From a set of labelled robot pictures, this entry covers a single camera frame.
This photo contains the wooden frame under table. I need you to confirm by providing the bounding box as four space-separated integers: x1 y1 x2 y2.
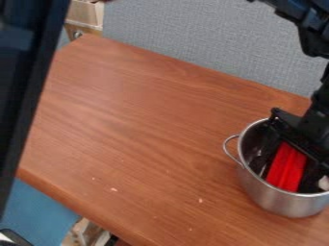
61 218 111 246

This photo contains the dark object bottom corner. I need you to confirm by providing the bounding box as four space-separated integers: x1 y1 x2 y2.
0 229 34 246

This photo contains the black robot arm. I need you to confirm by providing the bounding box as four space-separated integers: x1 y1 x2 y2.
248 0 329 193

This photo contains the dark blue arm link foreground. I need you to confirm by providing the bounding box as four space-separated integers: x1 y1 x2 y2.
0 0 71 219

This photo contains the light wooden furniture piece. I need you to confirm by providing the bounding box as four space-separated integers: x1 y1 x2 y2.
65 0 105 40

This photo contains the red plastic block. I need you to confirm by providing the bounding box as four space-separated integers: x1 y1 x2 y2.
267 142 308 192

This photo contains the stainless steel pot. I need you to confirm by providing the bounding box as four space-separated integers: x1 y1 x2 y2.
222 118 329 218

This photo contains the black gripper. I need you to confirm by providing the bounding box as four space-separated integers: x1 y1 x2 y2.
249 92 329 193

